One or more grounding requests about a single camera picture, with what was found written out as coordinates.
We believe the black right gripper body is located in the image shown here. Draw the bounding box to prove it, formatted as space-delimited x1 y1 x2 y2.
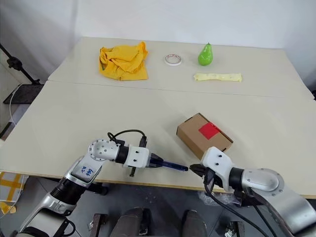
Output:
197 164 223 188

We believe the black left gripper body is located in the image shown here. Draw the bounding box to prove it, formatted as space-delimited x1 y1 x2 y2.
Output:
128 153 158 177

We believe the blue pen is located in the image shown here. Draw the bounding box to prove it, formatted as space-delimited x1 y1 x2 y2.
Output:
149 158 190 172

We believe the brown cardboard box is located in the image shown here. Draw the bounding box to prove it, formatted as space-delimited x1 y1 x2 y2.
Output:
176 113 234 158

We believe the red tape patch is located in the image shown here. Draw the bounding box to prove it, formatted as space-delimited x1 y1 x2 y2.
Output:
199 122 219 140

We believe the white tape roll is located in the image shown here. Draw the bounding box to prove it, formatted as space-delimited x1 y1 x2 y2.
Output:
164 53 184 67

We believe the yellow white checked box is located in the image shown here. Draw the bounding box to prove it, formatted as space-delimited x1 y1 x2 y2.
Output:
0 171 28 214

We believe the clear plastic wrap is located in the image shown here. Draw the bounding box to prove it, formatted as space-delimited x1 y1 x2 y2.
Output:
197 189 243 206

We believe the dark rounded shape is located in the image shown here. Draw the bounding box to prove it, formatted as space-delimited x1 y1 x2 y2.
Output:
182 209 207 237
116 207 152 237

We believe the black caster wheel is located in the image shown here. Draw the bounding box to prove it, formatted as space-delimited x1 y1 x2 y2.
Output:
94 184 108 196

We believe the pale yellow holed strip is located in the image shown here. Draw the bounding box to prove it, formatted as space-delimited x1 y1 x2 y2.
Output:
193 72 243 83

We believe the crumpled yellow cloth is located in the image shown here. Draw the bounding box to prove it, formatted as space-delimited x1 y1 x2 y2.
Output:
98 41 149 81

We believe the green pear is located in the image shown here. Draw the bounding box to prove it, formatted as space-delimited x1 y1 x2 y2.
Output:
197 42 214 67

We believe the black metal bar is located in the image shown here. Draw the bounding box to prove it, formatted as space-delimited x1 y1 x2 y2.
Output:
0 121 12 142

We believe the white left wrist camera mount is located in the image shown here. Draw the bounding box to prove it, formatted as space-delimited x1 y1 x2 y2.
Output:
124 145 151 169

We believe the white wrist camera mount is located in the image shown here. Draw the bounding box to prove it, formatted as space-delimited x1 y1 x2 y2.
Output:
200 146 236 192
124 145 151 169

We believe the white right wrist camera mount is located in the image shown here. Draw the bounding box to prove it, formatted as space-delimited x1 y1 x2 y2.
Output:
200 146 236 192

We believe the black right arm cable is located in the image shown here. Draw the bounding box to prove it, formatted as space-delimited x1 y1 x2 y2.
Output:
202 170 275 237

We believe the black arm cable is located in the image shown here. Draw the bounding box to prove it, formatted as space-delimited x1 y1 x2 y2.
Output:
202 170 275 237
107 129 148 149

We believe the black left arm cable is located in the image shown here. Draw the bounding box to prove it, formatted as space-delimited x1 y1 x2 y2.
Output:
107 129 148 149

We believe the dark metal bracket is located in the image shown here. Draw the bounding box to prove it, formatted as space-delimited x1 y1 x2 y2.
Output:
92 213 108 237
229 221 245 237

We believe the black stand base plate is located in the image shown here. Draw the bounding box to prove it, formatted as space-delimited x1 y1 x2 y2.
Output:
3 83 45 104

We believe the thin white cable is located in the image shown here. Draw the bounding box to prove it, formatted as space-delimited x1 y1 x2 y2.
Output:
8 83 23 124

